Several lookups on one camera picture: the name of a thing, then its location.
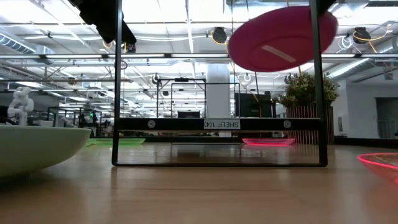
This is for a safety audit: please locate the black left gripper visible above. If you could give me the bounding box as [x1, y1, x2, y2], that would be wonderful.
[67, 0, 138, 45]

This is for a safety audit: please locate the magenta purple plate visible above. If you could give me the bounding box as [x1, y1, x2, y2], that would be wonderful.
[227, 5, 338, 73]

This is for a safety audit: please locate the translucent red plate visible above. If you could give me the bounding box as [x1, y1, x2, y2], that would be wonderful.
[241, 138, 295, 147]

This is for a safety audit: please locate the orange bowl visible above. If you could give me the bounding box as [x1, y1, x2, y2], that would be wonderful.
[357, 152, 398, 185]

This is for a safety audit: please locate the potted plant in ribbed pot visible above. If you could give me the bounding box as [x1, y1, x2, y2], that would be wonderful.
[277, 72, 340, 146]

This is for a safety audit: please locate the white robot figure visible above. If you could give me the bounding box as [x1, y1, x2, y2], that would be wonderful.
[7, 86, 35, 126]

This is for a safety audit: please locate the black monitor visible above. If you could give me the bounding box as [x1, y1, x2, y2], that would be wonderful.
[234, 92, 274, 119]

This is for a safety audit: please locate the mint green plate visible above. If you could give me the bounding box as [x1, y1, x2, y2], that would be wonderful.
[0, 124, 92, 179]

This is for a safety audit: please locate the black metal workstation frame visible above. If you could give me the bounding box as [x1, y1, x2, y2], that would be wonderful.
[156, 78, 241, 119]

